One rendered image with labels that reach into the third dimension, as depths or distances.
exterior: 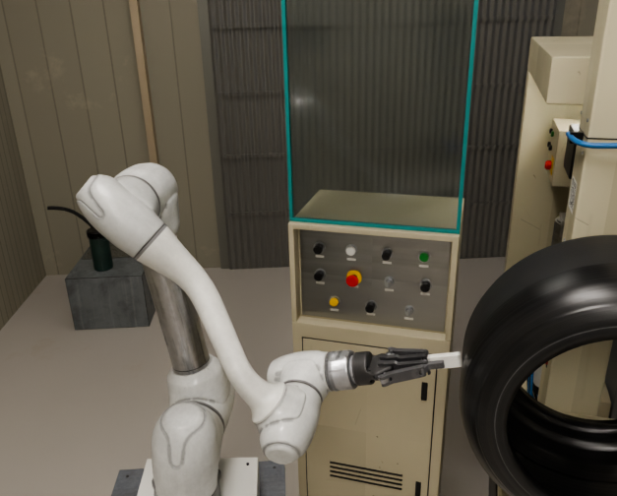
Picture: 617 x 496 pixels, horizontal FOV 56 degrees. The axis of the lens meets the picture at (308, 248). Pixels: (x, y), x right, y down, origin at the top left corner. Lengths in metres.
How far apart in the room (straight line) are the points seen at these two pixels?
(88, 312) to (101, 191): 2.82
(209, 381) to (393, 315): 0.73
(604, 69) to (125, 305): 3.23
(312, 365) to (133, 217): 0.51
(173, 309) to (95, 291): 2.49
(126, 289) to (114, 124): 1.28
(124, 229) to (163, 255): 0.10
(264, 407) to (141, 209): 0.49
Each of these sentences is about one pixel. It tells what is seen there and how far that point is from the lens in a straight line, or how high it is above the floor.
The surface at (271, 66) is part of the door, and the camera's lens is 4.27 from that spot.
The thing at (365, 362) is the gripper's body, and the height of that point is 1.20.
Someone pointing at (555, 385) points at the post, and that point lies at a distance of 1.64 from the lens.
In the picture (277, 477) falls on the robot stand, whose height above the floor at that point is 0.65.
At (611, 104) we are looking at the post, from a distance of 1.39.
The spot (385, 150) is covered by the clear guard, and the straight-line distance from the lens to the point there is 1.80.
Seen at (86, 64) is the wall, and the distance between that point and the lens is 4.51.
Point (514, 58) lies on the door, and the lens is 4.60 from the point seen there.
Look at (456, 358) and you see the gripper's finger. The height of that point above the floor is 1.23.
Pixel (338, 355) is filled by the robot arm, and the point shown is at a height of 1.20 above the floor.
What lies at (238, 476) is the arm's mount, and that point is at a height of 0.75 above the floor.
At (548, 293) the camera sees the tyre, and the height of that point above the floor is 1.44.
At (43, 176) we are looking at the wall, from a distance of 4.78.
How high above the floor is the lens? 1.93
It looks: 23 degrees down
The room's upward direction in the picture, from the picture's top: 2 degrees counter-clockwise
